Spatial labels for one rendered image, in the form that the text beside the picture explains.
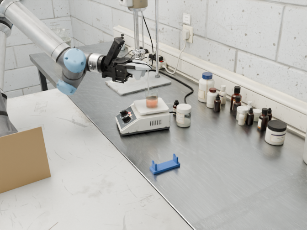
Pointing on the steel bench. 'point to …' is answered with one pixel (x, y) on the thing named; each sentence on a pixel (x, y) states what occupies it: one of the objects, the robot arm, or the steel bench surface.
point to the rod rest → (155, 169)
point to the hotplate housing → (146, 122)
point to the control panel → (125, 116)
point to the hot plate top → (140, 106)
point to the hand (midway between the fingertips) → (148, 65)
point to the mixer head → (134, 5)
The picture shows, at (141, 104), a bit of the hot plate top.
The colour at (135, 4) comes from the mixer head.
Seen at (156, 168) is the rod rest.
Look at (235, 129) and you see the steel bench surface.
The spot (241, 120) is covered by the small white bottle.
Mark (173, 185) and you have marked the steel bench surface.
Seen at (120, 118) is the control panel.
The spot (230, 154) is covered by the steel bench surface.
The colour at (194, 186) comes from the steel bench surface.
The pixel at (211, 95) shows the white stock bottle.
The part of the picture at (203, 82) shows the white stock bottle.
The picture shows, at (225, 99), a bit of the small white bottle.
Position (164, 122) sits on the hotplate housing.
